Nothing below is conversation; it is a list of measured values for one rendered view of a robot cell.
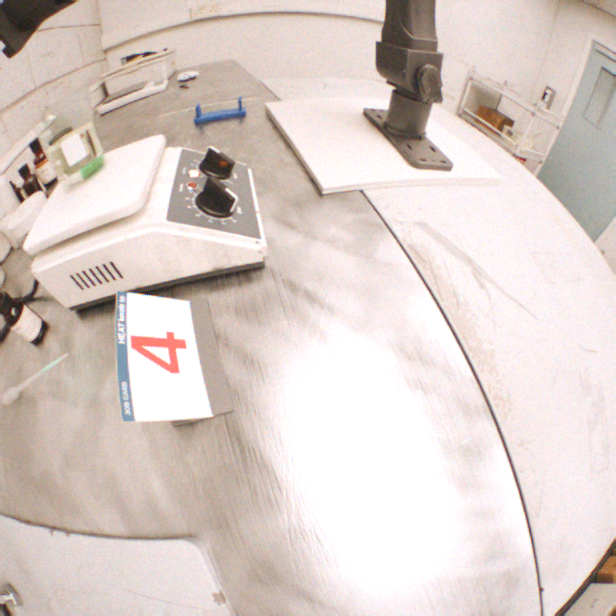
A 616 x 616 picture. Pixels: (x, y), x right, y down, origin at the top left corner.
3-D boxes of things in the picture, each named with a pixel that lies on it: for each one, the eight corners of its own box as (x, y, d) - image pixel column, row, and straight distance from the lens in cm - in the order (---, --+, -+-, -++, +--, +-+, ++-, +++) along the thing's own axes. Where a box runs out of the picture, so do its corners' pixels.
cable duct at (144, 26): (426, 33, 218) (428, 22, 218) (432, 35, 213) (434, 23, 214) (104, 50, 178) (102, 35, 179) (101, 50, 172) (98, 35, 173)
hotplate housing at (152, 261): (252, 184, 32) (245, 120, 29) (270, 271, 23) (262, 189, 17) (84, 230, 39) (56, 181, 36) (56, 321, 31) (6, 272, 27)
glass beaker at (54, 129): (123, 160, 27) (98, 82, 26) (81, 199, 25) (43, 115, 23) (90, 162, 32) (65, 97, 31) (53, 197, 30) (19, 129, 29)
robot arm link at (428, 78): (424, 64, 38) (454, 71, 42) (381, 49, 44) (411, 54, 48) (415, 106, 39) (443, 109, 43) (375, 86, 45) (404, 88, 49)
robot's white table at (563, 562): (357, 246, 153) (395, 82, 111) (462, 462, 128) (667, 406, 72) (271, 264, 141) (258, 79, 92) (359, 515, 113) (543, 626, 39)
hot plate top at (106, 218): (168, 139, 29) (166, 131, 29) (143, 212, 19) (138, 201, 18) (70, 176, 34) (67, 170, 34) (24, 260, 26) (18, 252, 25)
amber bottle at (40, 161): (47, 182, 70) (28, 143, 68) (62, 171, 69) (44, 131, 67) (43, 190, 66) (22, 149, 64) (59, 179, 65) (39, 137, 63)
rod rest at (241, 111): (246, 111, 59) (245, 95, 58) (246, 116, 56) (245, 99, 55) (196, 119, 60) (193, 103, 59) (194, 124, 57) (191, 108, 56)
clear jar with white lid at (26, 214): (34, 274, 40) (-1, 232, 38) (54, 238, 43) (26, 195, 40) (59, 273, 36) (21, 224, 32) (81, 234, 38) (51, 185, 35)
